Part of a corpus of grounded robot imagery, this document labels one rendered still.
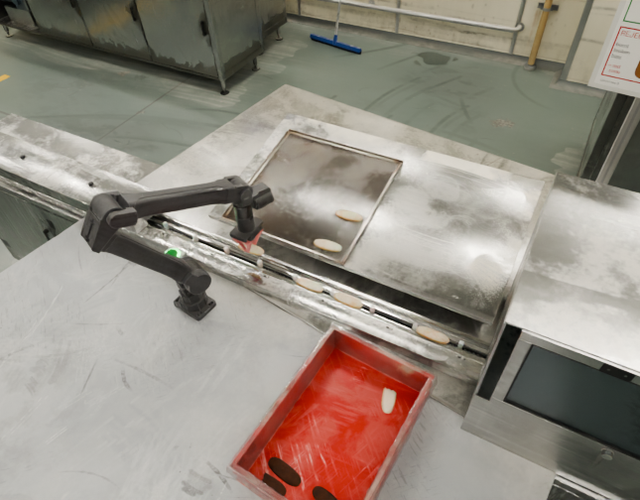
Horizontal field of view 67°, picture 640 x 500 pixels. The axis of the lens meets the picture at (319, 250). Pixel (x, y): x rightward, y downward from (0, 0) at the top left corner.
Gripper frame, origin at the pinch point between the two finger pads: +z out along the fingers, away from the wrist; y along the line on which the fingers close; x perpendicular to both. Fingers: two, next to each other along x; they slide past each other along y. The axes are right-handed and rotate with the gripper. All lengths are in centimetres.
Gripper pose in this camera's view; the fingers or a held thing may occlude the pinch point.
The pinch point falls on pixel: (250, 246)
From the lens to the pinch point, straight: 163.1
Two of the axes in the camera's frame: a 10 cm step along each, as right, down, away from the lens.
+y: 4.8, -6.5, 5.9
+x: -8.8, -3.3, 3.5
